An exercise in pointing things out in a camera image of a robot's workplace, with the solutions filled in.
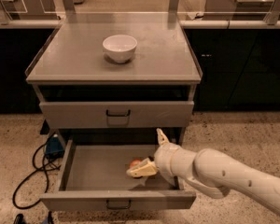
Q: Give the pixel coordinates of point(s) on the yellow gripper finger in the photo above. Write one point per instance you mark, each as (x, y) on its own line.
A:
(145, 168)
(162, 138)

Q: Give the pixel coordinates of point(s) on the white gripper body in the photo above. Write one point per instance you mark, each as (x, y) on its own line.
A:
(165, 160)

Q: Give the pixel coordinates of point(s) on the red apple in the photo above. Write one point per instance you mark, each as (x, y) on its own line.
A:
(134, 163)

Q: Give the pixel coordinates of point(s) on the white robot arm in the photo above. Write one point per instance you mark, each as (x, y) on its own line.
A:
(211, 172)

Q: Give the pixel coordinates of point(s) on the open grey middle drawer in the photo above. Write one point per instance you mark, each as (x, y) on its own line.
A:
(90, 175)

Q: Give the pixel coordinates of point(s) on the grey metal drawer cabinet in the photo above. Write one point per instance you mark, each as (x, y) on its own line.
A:
(74, 68)

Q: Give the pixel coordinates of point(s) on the closed grey top drawer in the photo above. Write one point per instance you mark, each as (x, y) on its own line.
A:
(84, 115)

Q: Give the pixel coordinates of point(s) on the blue power box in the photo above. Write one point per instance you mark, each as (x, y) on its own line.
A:
(53, 147)

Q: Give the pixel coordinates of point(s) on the white ceramic bowl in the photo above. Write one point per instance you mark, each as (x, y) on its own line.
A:
(120, 48)

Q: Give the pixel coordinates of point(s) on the black shoe tip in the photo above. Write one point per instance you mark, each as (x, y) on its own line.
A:
(19, 219)

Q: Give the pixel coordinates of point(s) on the left background steel table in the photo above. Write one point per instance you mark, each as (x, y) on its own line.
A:
(11, 10)

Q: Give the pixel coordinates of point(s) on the black middle drawer handle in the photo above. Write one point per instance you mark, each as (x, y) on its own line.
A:
(118, 205)

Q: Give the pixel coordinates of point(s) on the black drawer handle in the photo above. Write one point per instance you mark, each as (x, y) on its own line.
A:
(118, 114)
(118, 205)

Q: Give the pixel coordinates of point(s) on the black top drawer handle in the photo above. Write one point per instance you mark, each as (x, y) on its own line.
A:
(118, 114)

